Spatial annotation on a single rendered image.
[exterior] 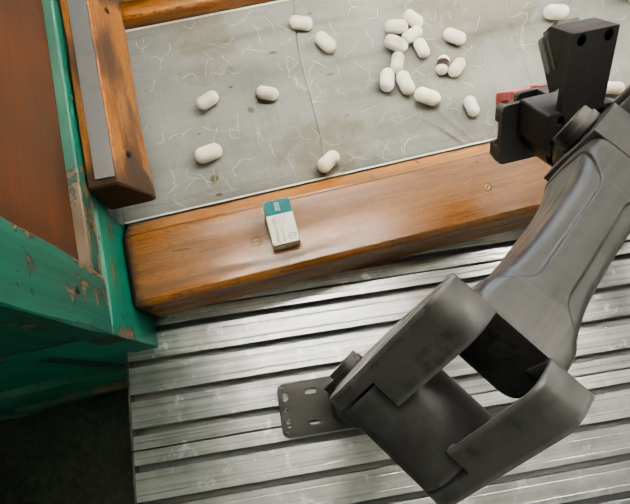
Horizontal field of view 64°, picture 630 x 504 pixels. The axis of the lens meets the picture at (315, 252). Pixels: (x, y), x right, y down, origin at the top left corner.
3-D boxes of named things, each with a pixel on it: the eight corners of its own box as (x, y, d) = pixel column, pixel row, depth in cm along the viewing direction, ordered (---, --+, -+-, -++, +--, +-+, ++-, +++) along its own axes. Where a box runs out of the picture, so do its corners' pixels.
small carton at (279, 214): (300, 244, 64) (300, 240, 62) (273, 251, 64) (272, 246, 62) (289, 201, 65) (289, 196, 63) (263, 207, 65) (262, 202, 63)
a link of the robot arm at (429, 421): (368, 349, 61) (416, 336, 29) (410, 387, 60) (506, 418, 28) (334, 387, 60) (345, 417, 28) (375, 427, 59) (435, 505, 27)
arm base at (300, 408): (273, 384, 61) (281, 445, 59) (433, 358, 62) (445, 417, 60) (276, 385, 68) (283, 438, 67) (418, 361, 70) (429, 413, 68)
